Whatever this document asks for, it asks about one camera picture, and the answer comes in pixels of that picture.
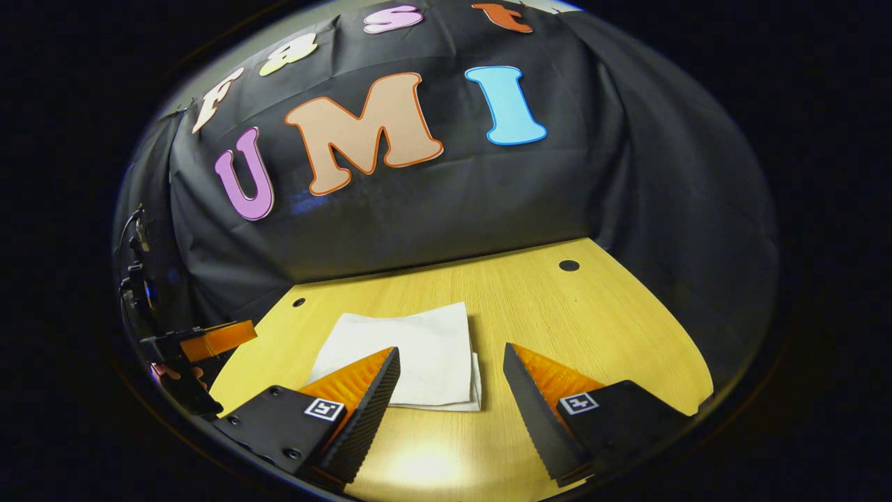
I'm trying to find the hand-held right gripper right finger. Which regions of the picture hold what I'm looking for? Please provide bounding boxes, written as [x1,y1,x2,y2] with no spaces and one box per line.
[503,342,692,487]

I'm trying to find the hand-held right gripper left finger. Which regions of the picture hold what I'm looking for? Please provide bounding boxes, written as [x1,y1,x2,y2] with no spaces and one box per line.
[213,347,402,486]

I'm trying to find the white jeans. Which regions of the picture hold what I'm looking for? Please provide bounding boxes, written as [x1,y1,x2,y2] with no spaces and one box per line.
[308,301,483,412]

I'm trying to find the black backdrop cloth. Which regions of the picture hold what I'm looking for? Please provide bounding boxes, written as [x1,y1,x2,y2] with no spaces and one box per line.
[111,0,778,398]

